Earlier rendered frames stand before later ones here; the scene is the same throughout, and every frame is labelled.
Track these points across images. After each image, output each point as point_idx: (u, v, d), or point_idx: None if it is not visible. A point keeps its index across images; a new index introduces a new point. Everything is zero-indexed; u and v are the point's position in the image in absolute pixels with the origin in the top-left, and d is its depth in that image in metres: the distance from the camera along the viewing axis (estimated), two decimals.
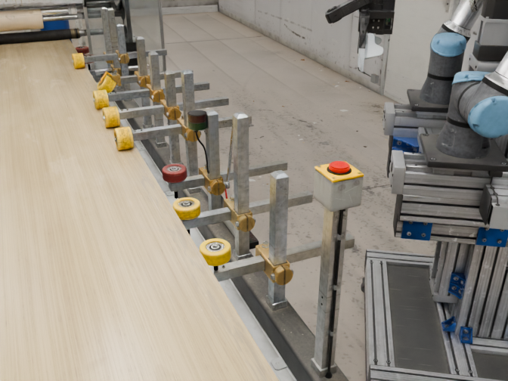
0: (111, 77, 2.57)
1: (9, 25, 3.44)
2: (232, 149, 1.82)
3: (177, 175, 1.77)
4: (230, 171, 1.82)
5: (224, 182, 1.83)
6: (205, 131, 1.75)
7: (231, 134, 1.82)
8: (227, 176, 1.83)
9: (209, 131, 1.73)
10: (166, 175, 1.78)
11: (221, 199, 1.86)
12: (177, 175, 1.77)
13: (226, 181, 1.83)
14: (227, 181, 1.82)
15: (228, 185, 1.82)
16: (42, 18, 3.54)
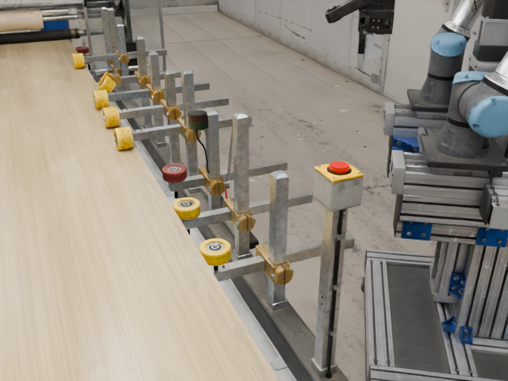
0: (111, 77, 2.57)
1: (9, 25, 3.44)
2: (232, 149, 1.82)
3: (177, 175, 1.77)
4: (230, 171, 1.82)
5: (224, 182, 1.83)
6: (205, 131, 1.75)
7: (231, 134, 1.82)
8: (227, 176, 1.83)
9: (209, 131, 1.73)
10: (166, 175, 1.78)
11: (221, 199, 1.86)
12: (177, 175, 1.77)
13: (226, 181, 1.83)
14: (227, 181, 1.82)
15: (228, 185, 1.82)
16: (42, 18, 3.54)
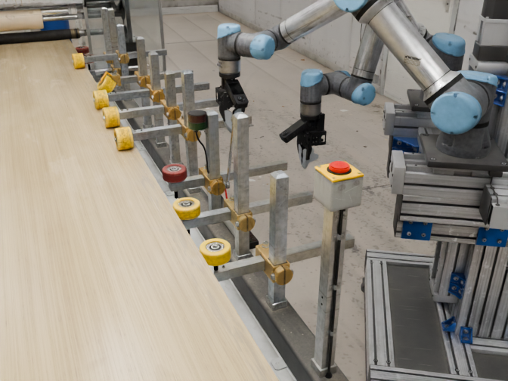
0: (111, 77, 2.57)
1: (9, 25, 3.44)
2: (232, 149, 1.82)
3: (177, 175, 1.77)
4: (230, 171, 1.82)
5: (224, 182, 1.83)
6: (205, 131, 1.75)
7: (231, 134, 1.82)
8: (227, 176, 1.83)
9: (209, 131, 1.73)
10: (166, 175, 1.78)
11: (221, 199, 1.86)
12: (177, 175, 1.77)
13: (226, 181, 1.83)
14: (227, 181, 1.82)
15: (228, 185, 1.82)
16: (42, 18, 3.54)
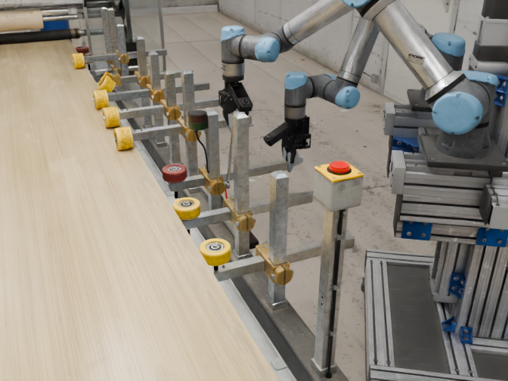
0: (111, 77, 2.57)
1: (9, 25, 3.44)
2: (232, 149, 1.82)
3: (177, 175, 1.77)
4: (230, 171, 1.82)
5: (224, 182, 1.83)
6: (205, 131, 1.75)
7: (231, 134, 1.82)
8: (227, 176, 1.83)
9: (209, 131, 1.73)
10: (166, 175, 1.78)
11: (221, 199, 1.86)
12: (177, 175, 1.77)
13: (226, 181, 1.83)
14: (227, 181, 1.82)
15: (228, 185, 1.82)
16: (42, 18, 3.54)
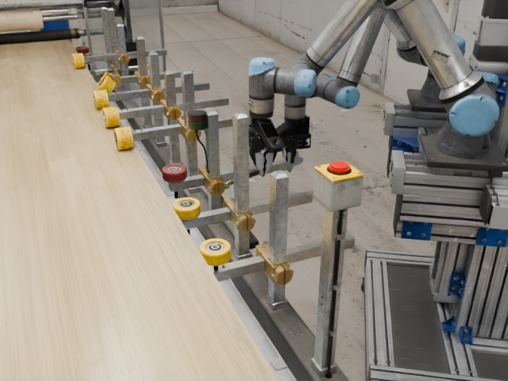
0: (111, 77, 2.57)
1: (9, 25, 3.44)
2: None
3: (177, 175, 1.77)
4: None
5: (225, 182, 1.82)
6: (205, 131, 1.75)
7: (253, 173, 1.69)
8: (230, 181, 1.80)
9: (209, 131, 1.73)
10: (166, 175, 1.78)
11: (221, 199, 1.86)
12: (177, 175, 1.77)
13: (227, 183, 1.82)
14: (227, 186, 1.82)
15: (227, 188, 1.83)
16: (42, 18, 3.54)
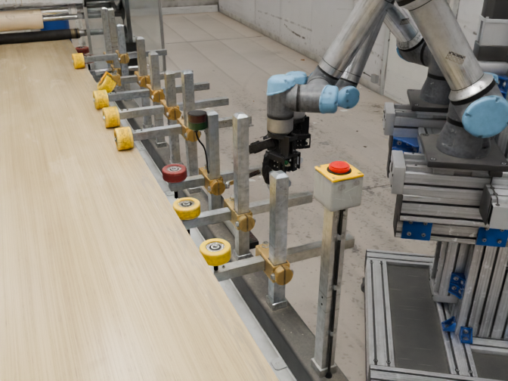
0: (111, 77, 2.57)
1: (9, 25, 3.44)
2: None
3: (177, 175, 1.77)
4: None
5: (225, 182, 1.82)
6: (205, 131, 1.75)
7: (253, 172, 1.69)
8: (230, 181, 1.80)
9: (209, 131, 1.73)
10: (166, 175, 1.78)
11: (221, 199, 1.86)
12: (177, 175, 1.77)
13: (227, 183, 1.82)
14: (227, 186, 1.82)
15: (227, 188, 1.83)
16: (42, 18, 3.54)
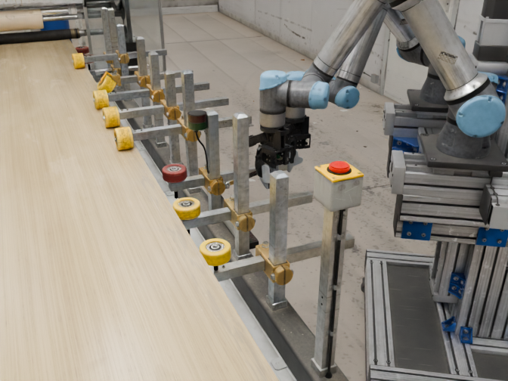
0: (111, 77, 2.57)
1: (9, 25, 3.44)
2: None
3: (177, 175, 1.77)
4: None
5: (225, 182, 1.82)
6: (205, 131, 1.75)
7: (253, 172, 1.69)
8: (230, 181, 1.80)
9: (209, 131, 1.73)
10: (166, 175, 1.78)
11: (221, 199, 1.86)
12: (177, 175, 1.77)
13: (227, 183, 1.82)
14: (227, 186, 1.82)
15: (227, 188, 1.83)
16: (42, 18, 3.54)
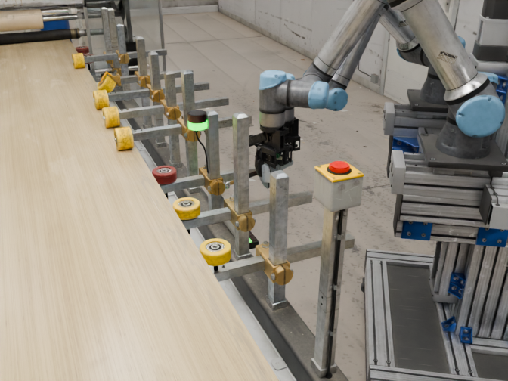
0: (111, 77, 2.57)
1: (9, 25, 3.44)
2: None
3: (166, 176, 1.76)
4: None
5: (225, 182, 1.82)
6: (205, 131, 1.75)
7: (253, 172, 1.69)
8: (230, 181, 1.80)
9: (209, 131, 1.73)
10: (156, 177, 1.76)
11: (221, 199, 1.86)
12: (166, 177, 1.76)
13: (227, 183, 1.82)
14: (227, 186, 1.82)
15: (227, 188, 1.83)
16: (42, 18, 3.54)
